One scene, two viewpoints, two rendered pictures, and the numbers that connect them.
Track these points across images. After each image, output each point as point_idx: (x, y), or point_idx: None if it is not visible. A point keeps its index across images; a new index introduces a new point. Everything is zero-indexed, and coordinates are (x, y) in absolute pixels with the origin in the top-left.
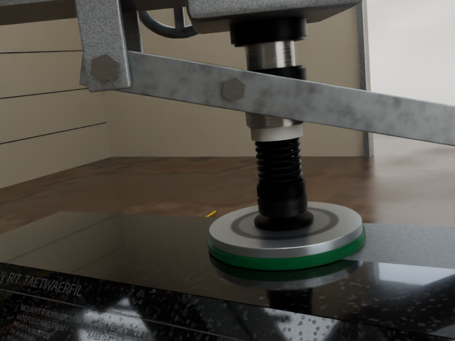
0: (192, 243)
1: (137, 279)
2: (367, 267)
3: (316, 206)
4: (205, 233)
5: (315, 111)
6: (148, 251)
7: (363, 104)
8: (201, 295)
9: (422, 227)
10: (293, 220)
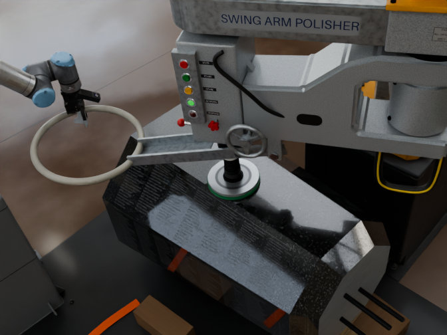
0: (263, 189)
1: (285, 172)
2: None
3: (215, 183)
4: (256, 197)
5: None
6: (279, 189)
7: None
8: (269, 159)
9: (191, 172)
10: None
